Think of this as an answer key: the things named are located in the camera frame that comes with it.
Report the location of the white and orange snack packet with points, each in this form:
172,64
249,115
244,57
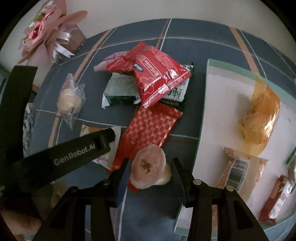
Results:
107,154

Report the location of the pink snack packet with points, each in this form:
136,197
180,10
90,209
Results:
108,61

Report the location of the pale green snack packet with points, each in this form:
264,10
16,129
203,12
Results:
120,89

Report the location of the green and white biscuit packet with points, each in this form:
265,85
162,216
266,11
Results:
179,92

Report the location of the red patterned snack packet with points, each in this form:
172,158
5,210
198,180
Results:
150,125

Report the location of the yellow chip bag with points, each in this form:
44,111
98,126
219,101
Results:
263,120

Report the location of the red glossy snack packet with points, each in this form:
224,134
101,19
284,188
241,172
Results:
155,74

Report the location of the pale jelly cup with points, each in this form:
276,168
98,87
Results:
148,166

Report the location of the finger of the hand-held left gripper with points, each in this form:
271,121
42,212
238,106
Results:
105,140
18,97

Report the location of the clear round pastry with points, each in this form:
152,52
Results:
68,99

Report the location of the brown box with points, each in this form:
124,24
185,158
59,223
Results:
77,39

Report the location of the person's left hand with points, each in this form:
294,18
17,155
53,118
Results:
19,222

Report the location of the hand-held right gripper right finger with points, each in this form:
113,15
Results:
179,183

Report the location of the teal-rimmed white tray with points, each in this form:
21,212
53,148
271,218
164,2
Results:
222,111

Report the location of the pink flower bouquet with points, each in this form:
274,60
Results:
48,30

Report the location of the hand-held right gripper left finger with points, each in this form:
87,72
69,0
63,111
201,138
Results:
122,185

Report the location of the grey patterned cloth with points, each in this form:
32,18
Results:
29,125

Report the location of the red and white biscuit packet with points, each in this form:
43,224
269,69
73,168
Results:
275,199

